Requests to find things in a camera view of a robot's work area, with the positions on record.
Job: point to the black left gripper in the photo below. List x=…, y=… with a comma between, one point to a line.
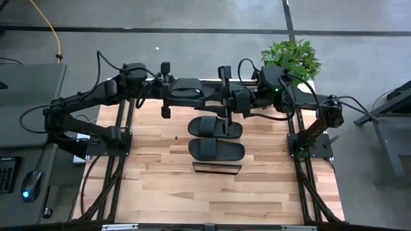
x=155, y=90

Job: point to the black rubber slide sandal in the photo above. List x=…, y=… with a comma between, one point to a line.
x=185, y=89
x=215, y=150
x=205, y=127

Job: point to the dark grey side table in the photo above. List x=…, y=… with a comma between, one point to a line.
x=391, y=144

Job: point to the black aluminium rig frame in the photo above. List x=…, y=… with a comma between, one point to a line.
x=250, y=227

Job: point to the black keyboard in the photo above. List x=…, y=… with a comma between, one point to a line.
x=8, y=174

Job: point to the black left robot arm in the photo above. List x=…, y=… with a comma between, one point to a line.
x=80, y=99

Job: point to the black computer mouse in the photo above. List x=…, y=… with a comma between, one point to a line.
x=31, y=186

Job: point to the grey desk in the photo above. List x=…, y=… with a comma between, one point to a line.
x=29, y=96

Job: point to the green plant in black pot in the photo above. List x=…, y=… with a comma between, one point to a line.
x=292, y=57

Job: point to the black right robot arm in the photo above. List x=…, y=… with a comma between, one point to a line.
x=308, y=96

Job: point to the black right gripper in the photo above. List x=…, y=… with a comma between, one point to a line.
x=242, y=102

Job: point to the white power strip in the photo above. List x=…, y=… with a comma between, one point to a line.
x=80, y=157

